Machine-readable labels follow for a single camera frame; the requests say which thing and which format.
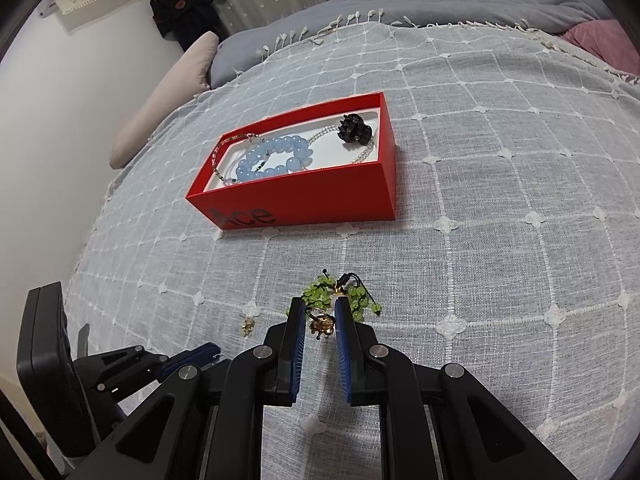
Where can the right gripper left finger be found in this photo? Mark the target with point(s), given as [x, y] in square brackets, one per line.
[287, 341]

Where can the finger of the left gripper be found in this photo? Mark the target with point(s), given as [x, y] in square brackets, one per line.
[203, 355]

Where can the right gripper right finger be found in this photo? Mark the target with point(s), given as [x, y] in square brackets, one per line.
[362, 384]

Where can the gold earring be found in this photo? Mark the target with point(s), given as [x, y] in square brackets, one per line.
[248, 325]

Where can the gold charm ornament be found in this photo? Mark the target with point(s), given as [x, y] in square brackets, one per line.
[321, 324]

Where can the black flower hair clip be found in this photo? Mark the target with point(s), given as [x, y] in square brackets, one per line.
[352, 129]

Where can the red Ace box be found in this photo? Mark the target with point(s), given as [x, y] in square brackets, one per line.
[355, 193]

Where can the grey checked bedspread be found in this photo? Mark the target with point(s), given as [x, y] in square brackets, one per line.
[515, 251]

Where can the white box insert tray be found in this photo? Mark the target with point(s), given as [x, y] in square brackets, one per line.
[310, 145]

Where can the beige pillow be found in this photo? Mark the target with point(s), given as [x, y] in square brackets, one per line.
[182, 83]

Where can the blue-grey blanket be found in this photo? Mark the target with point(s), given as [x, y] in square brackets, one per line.
[246, 49]

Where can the pink pillow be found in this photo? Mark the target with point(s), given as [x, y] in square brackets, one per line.
[606, 40]

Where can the black camera box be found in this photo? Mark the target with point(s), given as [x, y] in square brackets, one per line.
[46, 372]

